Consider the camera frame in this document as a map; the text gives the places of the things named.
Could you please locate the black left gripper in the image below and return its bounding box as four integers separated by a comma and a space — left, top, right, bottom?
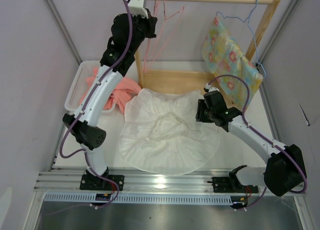
128, 8, 157, 53

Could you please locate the white skirt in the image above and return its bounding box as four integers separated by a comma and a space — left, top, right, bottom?
118, 88, 221, 176

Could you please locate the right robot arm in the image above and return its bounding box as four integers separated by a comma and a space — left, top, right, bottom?
195, 90, 307, 197

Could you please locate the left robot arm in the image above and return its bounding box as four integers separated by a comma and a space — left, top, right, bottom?
62, 9, 158, 190

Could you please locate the pink clothes hanger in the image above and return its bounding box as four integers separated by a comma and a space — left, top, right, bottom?
163, 0, 185, 22

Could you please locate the floral patterned skirt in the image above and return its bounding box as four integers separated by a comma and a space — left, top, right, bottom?
201, 16, 264, 110

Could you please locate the wooden clothes rack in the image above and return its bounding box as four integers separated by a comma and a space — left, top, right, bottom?
124, 0, 283, 110

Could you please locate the pink garment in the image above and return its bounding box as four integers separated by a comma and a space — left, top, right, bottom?
79, 67, 142, 114

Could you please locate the white plastic basket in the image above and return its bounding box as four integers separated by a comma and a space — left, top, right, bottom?
64, 60, 100, 113

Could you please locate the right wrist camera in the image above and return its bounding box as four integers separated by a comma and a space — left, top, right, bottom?
203, 83, 220, 93

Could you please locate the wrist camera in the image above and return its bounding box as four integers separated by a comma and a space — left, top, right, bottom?
125, 0, 150, 19
203, 83, 220, 93

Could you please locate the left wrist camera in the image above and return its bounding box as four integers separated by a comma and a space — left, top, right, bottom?
125, 0, 150, 19

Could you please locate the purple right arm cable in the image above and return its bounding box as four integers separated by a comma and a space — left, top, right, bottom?
204, 74, 308, 212

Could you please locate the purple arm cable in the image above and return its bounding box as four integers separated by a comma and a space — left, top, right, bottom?
204, 74, 308, 212
46, 0, 132, 215

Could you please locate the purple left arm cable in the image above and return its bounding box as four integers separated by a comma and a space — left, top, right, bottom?
46, 0, 132, 215

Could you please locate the blue wire hanger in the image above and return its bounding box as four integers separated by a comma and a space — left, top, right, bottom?
215, 0, 267, 77

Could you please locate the white slotted cable duct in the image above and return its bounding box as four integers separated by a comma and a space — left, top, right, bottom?
44, 192, 233, 206

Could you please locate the aluminium frame rail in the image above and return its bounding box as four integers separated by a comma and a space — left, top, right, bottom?
33, 166, 307, 198

